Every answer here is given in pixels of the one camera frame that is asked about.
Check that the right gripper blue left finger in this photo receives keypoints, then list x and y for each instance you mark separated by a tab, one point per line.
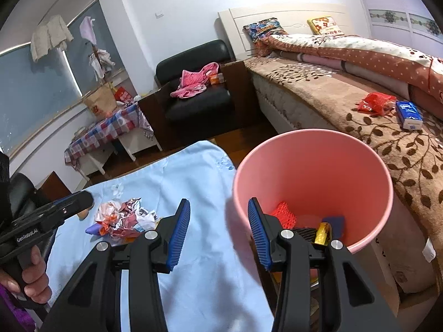
180	225

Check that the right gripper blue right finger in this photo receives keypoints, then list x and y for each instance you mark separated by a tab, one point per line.
261	233

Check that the red foam fruit net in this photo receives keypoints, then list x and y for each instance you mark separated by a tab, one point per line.
287	219

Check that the black foam fruit net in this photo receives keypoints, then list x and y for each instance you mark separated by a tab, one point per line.
307	233

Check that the red white paper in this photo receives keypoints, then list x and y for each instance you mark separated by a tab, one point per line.
125	220

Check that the yellow wrapper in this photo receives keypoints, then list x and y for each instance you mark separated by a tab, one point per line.
324	234

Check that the purple white sock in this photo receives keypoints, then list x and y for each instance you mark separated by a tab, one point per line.
94	229

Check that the blue foam fruit net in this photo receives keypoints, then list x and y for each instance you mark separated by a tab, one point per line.
337	226

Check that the pink plastic trash bucket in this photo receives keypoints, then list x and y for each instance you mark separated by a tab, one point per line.
318	173

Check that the light blue table cloth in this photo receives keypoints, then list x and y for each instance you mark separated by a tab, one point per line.
105	285

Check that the table with checkered cloth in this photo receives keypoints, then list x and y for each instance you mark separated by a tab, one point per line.
89	152

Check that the black leather armchair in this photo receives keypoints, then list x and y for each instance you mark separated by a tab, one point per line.
202	93

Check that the pink garment on armchair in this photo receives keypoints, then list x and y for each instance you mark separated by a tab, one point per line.
194	83

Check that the orange box on armchair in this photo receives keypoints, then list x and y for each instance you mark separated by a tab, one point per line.
217	79

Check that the brown paper bag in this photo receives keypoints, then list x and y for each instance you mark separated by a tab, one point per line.
101	103

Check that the bed with brown leaf blanket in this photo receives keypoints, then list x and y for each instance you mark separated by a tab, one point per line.
298	91

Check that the red snack bag on bed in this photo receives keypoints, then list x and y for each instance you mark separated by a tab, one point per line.
377	103

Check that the blue tissue pack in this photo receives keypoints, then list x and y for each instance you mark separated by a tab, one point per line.
409	116

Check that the colourful patterned pillow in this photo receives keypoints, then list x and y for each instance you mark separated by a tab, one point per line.
259	32

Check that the hanging beige garment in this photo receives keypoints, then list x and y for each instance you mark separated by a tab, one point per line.
54	34

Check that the yellow floral pillow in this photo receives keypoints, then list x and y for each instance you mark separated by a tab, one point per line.
324	26

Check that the polka dot folded quilt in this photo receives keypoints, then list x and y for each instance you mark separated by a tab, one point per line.
405	64

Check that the lilac wardrobe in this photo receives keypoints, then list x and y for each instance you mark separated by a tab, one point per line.
405	22

